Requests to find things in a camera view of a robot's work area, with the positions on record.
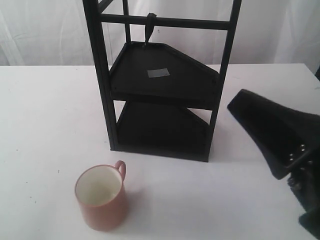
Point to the white backdrop curtain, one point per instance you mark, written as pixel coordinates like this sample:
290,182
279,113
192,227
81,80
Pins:
54,32

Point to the grey label sticker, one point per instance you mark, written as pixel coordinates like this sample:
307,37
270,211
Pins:
158,73

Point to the black shelf rack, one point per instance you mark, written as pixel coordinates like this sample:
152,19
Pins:
171,116

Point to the terracotta ceramic mug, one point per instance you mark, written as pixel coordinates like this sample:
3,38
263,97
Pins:
101,196

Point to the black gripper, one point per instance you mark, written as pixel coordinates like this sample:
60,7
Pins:
289,140

